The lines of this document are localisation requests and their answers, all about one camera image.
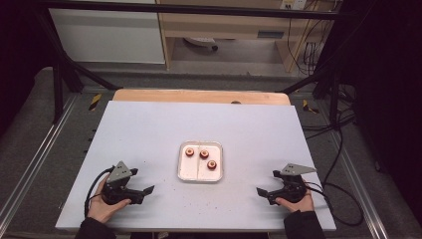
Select left hand-held gripper cable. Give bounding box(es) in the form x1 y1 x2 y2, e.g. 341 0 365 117
84 166 115 219

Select light wooden table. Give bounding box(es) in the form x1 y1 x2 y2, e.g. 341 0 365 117
111 88 293 107

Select person's left hand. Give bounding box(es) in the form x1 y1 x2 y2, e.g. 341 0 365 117
87 174 132 224

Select aluminium floor rail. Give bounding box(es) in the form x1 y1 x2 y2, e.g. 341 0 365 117
326 131 390 239
0 94 80 220

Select light wooden desk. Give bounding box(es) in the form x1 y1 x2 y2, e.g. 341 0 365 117
155 0 336 74

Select right hand-held gripper cable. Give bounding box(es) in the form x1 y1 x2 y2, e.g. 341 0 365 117
303 180 364 228

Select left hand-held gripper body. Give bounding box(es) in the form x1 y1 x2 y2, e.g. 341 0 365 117
101 160 139 206

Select bundle of black floor cables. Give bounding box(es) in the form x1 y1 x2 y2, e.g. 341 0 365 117
301 83 358 141

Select hand-held gripper cable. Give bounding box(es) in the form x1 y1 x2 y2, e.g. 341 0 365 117
84 166 115 219
303 180 364 228

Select hanging black desk cables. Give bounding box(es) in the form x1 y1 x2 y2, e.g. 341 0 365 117
286 0 336 77

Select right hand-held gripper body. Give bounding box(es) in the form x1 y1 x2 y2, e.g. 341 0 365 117
272 162 317 204

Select black metal frame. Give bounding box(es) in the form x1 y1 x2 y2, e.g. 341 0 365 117
33 0 353 124

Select white square tray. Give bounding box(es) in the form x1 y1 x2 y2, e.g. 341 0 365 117
176 140 224 183

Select white chair base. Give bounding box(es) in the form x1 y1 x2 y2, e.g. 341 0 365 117
183 36 220 52

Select person's right hand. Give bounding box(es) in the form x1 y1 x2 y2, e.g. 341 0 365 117
276 180 316 213

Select white cabinet panel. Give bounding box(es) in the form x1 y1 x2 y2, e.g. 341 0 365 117
48 0 166 65

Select white power strip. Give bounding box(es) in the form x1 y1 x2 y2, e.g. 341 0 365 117
279 0 309 11

